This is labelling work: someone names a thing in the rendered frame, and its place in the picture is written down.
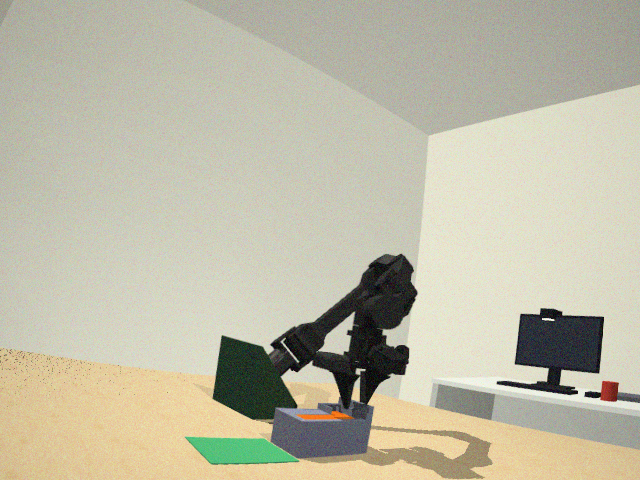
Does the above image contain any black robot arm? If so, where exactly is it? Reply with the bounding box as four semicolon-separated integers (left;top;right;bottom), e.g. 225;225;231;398
268;254;417;376

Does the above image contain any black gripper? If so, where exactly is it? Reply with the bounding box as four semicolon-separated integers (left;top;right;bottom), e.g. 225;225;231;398
312;325;390;409

